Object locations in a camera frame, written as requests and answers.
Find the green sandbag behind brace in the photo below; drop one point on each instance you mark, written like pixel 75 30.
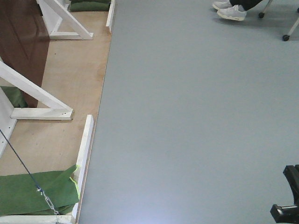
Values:
pixel 15 96

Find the white sneaker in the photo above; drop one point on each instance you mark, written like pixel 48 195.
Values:
pixel 224 4
pixel 235 13

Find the white door frame panel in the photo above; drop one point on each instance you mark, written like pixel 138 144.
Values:
pixel 7 124

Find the right white sneaker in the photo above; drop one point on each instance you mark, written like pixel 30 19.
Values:
pixel 235 13

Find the near green sandbag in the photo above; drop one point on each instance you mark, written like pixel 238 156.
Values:
pixel 19 195

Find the black trouser leg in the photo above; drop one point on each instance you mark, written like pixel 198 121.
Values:
pixel 246 4

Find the left white sneaker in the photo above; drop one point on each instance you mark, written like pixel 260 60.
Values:
pixel 224 4

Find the near white edge rail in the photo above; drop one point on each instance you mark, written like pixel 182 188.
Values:
pixel 82 162

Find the far white edge rail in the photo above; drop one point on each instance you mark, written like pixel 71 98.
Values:
pixel 110 16

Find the brown wooden door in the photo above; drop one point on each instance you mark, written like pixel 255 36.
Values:
pixel 24 39

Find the white triangular brace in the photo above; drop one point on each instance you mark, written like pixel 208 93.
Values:
pixel 54 110
pixel 60 23

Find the office chair base leg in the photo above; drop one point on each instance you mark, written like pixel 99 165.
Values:
pixel 290 32

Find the white edge rail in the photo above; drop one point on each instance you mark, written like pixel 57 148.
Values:
pixel 110 16
pixel 82 162

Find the far white triangular brace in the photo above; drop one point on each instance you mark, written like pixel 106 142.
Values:
pixel 60 23

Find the near white triangular brace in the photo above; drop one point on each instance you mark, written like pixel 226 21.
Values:
pixel 54 110

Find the upper far green sandbag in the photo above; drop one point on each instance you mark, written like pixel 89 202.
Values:
pixel 89 5

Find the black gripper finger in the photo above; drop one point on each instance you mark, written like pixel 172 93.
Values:
pixel 291 173
pixel 285 214

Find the plywood base platform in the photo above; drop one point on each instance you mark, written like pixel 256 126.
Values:
pixel 74 74

